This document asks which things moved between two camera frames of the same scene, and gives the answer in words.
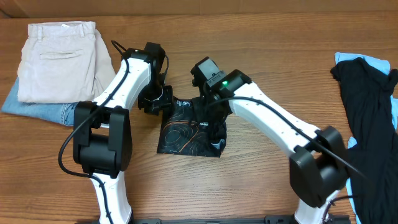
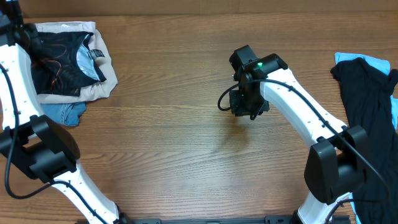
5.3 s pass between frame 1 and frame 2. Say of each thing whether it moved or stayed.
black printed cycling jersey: moved
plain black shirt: stayed
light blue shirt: stayed
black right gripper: moved
